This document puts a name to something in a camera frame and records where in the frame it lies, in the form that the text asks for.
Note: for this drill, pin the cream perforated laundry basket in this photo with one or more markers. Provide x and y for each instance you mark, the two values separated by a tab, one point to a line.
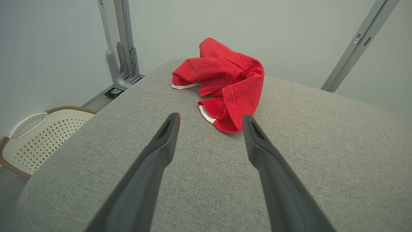
45	138

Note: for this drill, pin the grey metal frame post, brackets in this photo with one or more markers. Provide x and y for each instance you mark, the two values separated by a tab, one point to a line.
121	19

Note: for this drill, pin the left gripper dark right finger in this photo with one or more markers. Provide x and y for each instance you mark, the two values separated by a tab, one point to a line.
283	199

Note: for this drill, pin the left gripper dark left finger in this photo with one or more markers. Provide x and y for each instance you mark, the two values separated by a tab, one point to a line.
138	193

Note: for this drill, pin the grey metal frame post, curved foot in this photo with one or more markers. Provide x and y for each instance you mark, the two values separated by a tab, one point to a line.
111	64

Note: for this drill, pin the grey slotted metal post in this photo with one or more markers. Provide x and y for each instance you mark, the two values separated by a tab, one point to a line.
357	45

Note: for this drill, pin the red shorts with white trim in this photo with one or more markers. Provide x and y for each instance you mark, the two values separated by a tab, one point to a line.
231	77

